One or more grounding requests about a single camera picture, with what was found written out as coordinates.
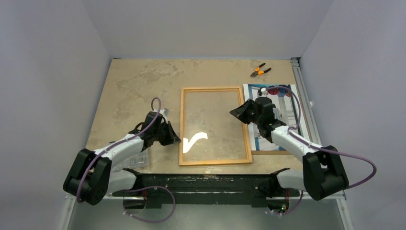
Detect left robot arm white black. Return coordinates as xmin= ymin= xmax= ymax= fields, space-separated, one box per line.
xmin=63 ymin=108 xmax=181 ymax=205

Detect clear plastic screw box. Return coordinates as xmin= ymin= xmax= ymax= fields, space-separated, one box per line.
xmin=105 ymin=138 xmax=149 ymax=172

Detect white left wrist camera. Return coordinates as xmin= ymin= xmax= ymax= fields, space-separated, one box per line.
xmin=160 ymin=108 xmax=169 ymax=116

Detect orange black pliers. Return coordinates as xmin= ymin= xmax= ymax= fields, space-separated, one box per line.
xmin=250 ymin=63 xmax=272 ymax=78

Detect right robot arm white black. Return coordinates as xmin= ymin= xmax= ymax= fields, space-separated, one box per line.
xmin=230 ymin=96 xmax=349 ymax=201

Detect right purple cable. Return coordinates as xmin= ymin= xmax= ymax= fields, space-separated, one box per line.
xmin=258 ymin=85 xmax=377 ymax=217

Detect aluminium extrusion rail front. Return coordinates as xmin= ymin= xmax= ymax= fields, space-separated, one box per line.
xmin=56 ymin=194 xmax=136 ymax=230

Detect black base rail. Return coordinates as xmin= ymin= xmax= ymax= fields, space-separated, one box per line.
xmin=113 ymin=172 xmax=300 ymax=208

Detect clear acrylic glass sheet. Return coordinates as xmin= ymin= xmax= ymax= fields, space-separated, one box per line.
xmin=184 ymin=92 xmax=246 ymax=161

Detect purple cable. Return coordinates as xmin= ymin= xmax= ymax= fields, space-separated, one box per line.
xmin=75 ymin=97 xmax=177 ymax=224
xmin=258 ymin=85 xmax=377 ymax=217

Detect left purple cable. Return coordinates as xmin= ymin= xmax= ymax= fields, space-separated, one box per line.
xmin=75 ymin=97 xmax=177 ymax=224

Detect orange wooden picture frame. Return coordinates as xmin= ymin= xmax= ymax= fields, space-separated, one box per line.
xmin=179 ymin=86 xmax=252 ymax=166

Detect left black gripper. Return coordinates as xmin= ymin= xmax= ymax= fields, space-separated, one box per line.
xmin=153 ymin=121 xmax=180 ymax=146

